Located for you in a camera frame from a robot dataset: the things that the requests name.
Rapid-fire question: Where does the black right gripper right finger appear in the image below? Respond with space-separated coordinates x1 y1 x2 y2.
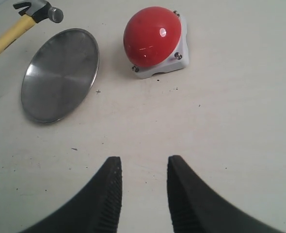
167 155 278 233

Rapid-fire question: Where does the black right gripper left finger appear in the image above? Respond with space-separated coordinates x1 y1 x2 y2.
25 156 122 233

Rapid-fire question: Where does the yellow black claw hammer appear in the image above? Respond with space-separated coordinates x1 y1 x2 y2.
0 0 64 54

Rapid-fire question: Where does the red dome push button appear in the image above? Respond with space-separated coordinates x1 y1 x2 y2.
123 6 190 79

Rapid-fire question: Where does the round stainless steel plate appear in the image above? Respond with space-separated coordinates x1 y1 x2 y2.
20 28 100 124

